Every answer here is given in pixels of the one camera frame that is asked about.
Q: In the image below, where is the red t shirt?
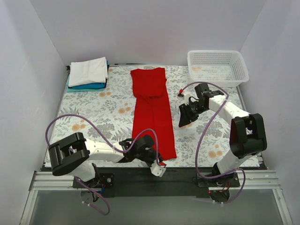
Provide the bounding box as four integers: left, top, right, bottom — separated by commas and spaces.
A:
130, 67, 177, 160

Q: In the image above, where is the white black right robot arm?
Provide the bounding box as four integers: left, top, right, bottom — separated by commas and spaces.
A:
178, 82, 267, 186

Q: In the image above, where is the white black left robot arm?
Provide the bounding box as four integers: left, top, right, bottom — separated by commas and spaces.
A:
48, 132, 166, 188

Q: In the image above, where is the white plastic basket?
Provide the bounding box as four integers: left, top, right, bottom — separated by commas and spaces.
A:
187, 50, 249, 88

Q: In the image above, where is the floral patterned tablecloth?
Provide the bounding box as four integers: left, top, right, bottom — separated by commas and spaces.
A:
45, 65, 261, 168

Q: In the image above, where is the teal folded t shirt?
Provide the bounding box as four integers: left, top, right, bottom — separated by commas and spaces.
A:
66, 60, 110, 92

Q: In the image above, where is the white folded t shirt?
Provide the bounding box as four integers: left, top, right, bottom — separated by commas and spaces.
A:
68, 57, 108, 88

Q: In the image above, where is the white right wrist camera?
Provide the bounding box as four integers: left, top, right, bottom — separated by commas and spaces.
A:
178, 89, 192, 105

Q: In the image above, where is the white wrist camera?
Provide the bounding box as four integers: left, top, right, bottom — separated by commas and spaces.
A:
150, 163, 166, 177
178, 89, 192, 105

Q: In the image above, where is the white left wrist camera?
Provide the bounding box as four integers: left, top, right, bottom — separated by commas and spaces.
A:
150, 163, 166, 177

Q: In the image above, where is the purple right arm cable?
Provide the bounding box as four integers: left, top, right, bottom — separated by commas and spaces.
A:
178, 81, 246, 205

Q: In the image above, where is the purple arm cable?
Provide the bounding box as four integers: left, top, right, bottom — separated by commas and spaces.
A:
178, 81, 246, 205
45, 114, 165, 216

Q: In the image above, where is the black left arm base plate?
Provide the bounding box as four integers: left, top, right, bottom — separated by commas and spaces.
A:
79, 173, 114, 189

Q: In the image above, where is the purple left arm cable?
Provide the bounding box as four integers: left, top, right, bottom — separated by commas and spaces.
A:
45, 114, 165, 216

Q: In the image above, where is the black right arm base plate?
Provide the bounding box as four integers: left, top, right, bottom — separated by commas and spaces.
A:
195, 172, 240, 188

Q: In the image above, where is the aluminium front rail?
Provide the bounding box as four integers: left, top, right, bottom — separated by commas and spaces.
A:
30, 168, 281, 196

